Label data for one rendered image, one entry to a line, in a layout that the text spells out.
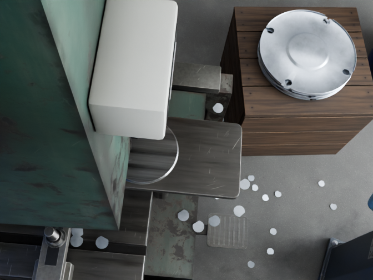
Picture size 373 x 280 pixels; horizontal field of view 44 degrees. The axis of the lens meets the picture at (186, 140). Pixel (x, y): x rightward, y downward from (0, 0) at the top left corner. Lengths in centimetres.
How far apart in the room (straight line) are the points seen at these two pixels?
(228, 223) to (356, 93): 54
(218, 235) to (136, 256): 60
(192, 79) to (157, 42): 79
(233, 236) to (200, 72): 57
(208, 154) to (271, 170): 87
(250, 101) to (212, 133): 54
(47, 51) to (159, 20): 10
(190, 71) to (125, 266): 45
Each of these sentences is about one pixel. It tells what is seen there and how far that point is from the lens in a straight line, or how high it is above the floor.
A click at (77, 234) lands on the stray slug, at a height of 71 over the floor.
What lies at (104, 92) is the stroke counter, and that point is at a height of 133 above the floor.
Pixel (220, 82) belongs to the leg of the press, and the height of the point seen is 62.
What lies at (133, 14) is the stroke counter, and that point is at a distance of 26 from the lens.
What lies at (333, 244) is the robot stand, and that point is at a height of 2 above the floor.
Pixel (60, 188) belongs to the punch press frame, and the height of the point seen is 121.
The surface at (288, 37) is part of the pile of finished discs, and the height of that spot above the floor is 39.
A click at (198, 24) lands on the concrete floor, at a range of 191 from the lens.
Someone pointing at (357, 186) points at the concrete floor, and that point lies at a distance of 176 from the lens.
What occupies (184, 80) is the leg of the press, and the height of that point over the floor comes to 64.
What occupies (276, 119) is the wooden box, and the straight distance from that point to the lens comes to 140.
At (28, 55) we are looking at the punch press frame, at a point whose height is 139.
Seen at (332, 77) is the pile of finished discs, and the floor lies 39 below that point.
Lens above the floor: 155
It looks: 68 degrees down
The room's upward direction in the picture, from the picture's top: 11 degrees clockwise
